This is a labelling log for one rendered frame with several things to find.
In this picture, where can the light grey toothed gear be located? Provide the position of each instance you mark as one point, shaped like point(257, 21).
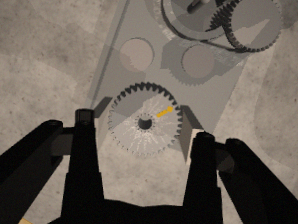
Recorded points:
point(153, 135)

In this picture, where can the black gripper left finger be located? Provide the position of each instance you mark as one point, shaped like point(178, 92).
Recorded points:
point(26, 167)

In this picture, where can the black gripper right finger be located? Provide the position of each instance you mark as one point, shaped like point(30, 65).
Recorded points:
point(258, 196)

